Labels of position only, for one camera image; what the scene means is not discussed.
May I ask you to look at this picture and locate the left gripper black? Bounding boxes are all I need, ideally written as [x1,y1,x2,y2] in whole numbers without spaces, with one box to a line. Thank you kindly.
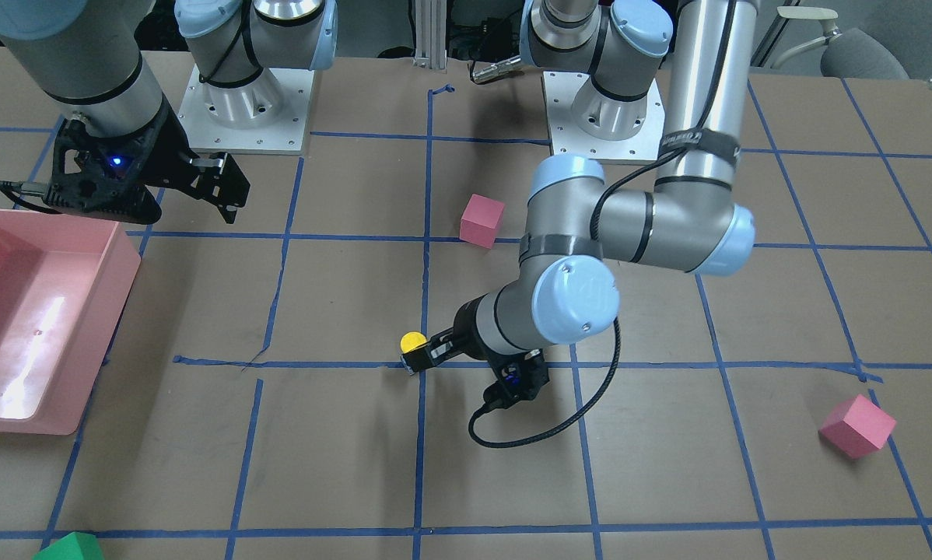
[405,300,488,375]

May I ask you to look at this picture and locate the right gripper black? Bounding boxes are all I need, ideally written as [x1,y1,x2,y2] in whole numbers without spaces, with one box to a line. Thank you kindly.
[50,105,251,226]

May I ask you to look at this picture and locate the yellow push button switch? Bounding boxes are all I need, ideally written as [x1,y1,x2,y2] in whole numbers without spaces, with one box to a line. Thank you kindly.
[401,332,431,376]

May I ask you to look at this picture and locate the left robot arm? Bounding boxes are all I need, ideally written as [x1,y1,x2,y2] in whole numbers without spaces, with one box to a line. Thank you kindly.
[401,1,761,373]

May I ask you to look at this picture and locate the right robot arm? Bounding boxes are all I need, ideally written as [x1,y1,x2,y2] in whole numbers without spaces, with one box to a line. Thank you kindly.
[0,1,338,226]

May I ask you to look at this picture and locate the pink foam cube middle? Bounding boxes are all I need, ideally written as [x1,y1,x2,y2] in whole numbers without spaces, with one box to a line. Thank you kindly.
[458,194,506,250]

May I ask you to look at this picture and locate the pink foam cube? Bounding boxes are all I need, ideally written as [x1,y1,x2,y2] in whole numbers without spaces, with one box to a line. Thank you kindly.
[458,194,506,250]
[818,394,897,460]

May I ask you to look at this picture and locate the pink plastic bin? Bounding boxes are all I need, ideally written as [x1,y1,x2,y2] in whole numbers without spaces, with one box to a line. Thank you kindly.
[0,209,140,435]

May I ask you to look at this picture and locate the green foam cube near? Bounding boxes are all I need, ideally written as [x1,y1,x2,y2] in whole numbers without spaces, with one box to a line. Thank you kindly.
[33,532,106,560]

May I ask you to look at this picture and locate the pink foam cube far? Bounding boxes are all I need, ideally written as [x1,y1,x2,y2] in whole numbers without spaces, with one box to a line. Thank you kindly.
[818,394,897,460]

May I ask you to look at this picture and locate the grey office chair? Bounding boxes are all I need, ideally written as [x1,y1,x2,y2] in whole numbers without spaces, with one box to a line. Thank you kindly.
[769,5,909,79]

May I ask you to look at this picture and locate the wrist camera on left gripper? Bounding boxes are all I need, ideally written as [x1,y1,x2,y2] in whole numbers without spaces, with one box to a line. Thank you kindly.
[481,348,550,411]

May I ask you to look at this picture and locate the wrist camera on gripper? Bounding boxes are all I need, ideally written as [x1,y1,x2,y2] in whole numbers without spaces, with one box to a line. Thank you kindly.
[481,348,550,411]
[0,117,163,226]

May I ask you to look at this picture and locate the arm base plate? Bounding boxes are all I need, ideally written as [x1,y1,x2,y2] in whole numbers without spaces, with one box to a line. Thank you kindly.
[177,68,318,156]
[543,72,665,164]

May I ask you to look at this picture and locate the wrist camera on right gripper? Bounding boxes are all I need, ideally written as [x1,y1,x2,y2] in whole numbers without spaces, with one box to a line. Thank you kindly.
[0,117,163,226]

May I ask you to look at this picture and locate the black braided cable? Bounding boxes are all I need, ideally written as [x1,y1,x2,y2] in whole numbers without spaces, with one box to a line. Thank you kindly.
[468,319,622,450]

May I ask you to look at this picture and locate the aluminium frame post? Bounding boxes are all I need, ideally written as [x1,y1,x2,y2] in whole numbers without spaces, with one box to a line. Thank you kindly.
[412,0,449,73]

